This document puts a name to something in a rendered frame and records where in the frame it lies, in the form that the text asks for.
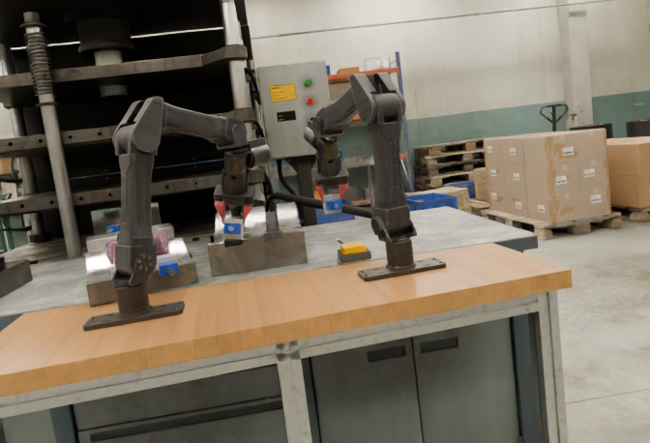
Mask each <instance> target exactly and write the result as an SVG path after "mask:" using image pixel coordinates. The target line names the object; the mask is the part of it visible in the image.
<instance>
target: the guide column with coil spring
mask: <svg viewBox="0 0 650 443"><path fill-rule="evenodd" d="M23 16H24V21H25V23H27V22H39V23H41V20H40V15H39V14H38V13H34V12H28V13H24V14H23ZM32 32H43V30H42V28H41V27H27V28H26V33H32ZM38 96H39V101H40V103H47V102H55V99H54V98H53V97H54V94H53V93H52V94H42V95H38ZM41 112H42V116H43V122H44V132H45V137H46V143H47V148H48V153H49V158H50V163H51V169H52V174H53V180H54V185H55V190H56V195H57V200H58V206H59V211H60V217H61V222H62V227H63V232H64V237H65V243H66V248H67V254H68V258H75V257H80V256H82V255H83V254H82V248H81V244H80V238H79V233H78V227H77V222H76V216H75V211H74V202H73V196H72V190H71V185H70V179H69V174H68V169H67V164H66V158H65V153H64V147H63V142H62V136H61V132H60V126H59V121H58V115H57V109H56V105H42V106H41Z"/></svg>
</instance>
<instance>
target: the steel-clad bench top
mask: <svg viewBox="0 0 650 443"><path fill-rule="evenodd" d="M410 219H411V220H412V222H413V224H414V226H415V229H416V231H417V236H414V237H410V238H411V239H412V245H413V254H417V253H423V252H430V251H442V250H448V249H455V248H461V247H468V246H474V245H481V244H487V243H497V242H504V241H510V240H516V239H523V238H529V237H536V236H538V234H534V233H531V232H528V231H525V230H522V229H518V228H515V227H512V226H509V225H507V224H503V223H500V222H497V221H492V220H488V219H485V218H482V217H479V216H476V215H472V214H469V213H466V212H463V211H460V210H457V209H454V208H451V207H448V206H447V207H440V208H433V209H427V210H420V211H413V212H410ZM370 222H371V219H369V218H364V219H358V220H351V221H338V222H331V223H324V224H318V225H311V226H304V227H303V229H304V230H306V234H305V241H306V248H307V256H308V263H305V264H298V265H291V266H285V267H279V268H272V269H266V270H259V271H252V272H246V273H240V274H233V275H226V276H220V277H213V278H212V274H211V268H210V261H209V255H208V249H207V244H208V242H209V241H210V240H208V241H201V242H194V243H187V244H185V247H186V249H187V252H188V254H189V252H190V253H191V254H192V260H193V261H194V262H195V264H196V271H197V276H198V283H193V284H189V285H184V286H179V287H175V288H170V289H166V290H162V291H158V292H153V293H149V294H154V293H160V292H166V291H173V290H179V289H186V288H193V287H199V286H205V285H211V284H218V283H225V282H231V281H243V280H249V279H256V278H263V277H269V276H275V275H281V274H288V273H295V272H301V271H307V270H314V269H320V268H327V267H333V266H340V265H346V264H352V263H359V262H366V261H372V260H378V259H385V258H387V254H386V246H385V242H382V241H379V240H378V236H377V235H375V234H374V232H373V229H372V227H371V223H370ZM337 238H339V239H340V240H341V241H343V242H344V243H345V244H347V243H354V242H363V243H364V244H365V245H366V247H367V248H368V249H369V250H370V252H371V259H366V260H359V261H352V262H346V263H341V261H340V259H339V258H338V250H341V248H340V245H341V244H340V243H339V242H338V241H337V240H336V239H337ZM318 265H319V266H318ZM319 267H320V268H319ZM30 268H31V274H32V279H33V280H32V281H30V282H28V283H26V284H24V285H23V286H21V287H20V288H18V289H16V290H14V291H13V292H11V293H9V294H7V295H6V296H4V297H2V298H0V317H4V316H10V315H17V314H24V313H26V312H32V311H38V310H51V309H57V308H63V307H70V306H76V305H83V304H89V299H88V293H87V288H86V281H87V269H86V259H85V258H79V259H72V260H65V261H58V262H51V263H45V264H38V265H31V266H30Z"/></svg>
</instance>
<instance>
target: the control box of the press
mask: <svg viewBox="0 0 650 443"><path fill-rule="evenodd" d="M256 72H257V79H256V83H257V89H259V94H260V101H261V108H262V115H263V123H264V130H265V136H266V139H265V140H266V144H267V146H268V147H269V148H270V151H271V161H272V160H276V162H277V164H278V174H279V178H280V180H281V183H282V184H283V185H284V186H285V187H286V189H287V190H288V191H289V192H290V193H291V194H294V195H297V194H296V193H295V191H293V190H292V189H291V188H290V187H289V186H288V185H287V183H286V182H285V181H284V179H283V176H282V172H281V159H284V160H285V161H287V162H288V163H289V164H290V165H291V166H292V168H293V169H294V170H295V171H296V172H297V175H298V183H299V190H300V196H303V197H308V198H313V199H314V194H313V186H312V179H311V169H312V168H313V166H314V164H315V162H316V157H315V153H316V149H314V148H313V147H312V146H311V145H310V144H309V143H308V142H307V141H305V139H304V131H305V129H306V127H307V126H308V121H312V119H313V117H315V115H316V113H317V112H318V111H319V110H320V109H321V108H322V107H327V106H328V105H329V104H331V102H330V93H329V85H328V77H327V70H326V62H325V60H321V61H312V62H304V63H295V64H285V65H276V66H268V67H259V68H256ZM297 206H298V209H299V214H300V220H299V223H300V224H301V225H302V227H304V226H311V225H317V216H316V209H315V208H311V207H307V206H302V205H297Z"/></svg>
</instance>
